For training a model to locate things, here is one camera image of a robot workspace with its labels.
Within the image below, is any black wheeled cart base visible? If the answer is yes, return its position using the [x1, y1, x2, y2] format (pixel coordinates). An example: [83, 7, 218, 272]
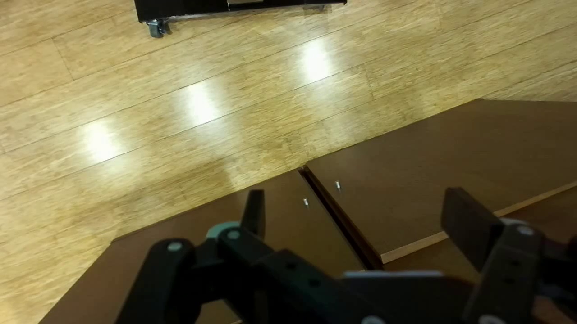
[133, 0, 348, 38]

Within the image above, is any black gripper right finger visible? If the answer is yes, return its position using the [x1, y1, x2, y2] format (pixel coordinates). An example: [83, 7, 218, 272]
[440, 187, 503, 272]

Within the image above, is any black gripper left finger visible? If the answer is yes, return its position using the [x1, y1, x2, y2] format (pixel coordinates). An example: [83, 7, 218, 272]
[242, 189, 265, 236]

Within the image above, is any brown wooden cabinet unit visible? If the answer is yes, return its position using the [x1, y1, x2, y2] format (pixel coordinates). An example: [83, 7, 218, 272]
[38, 97, 577, 324]

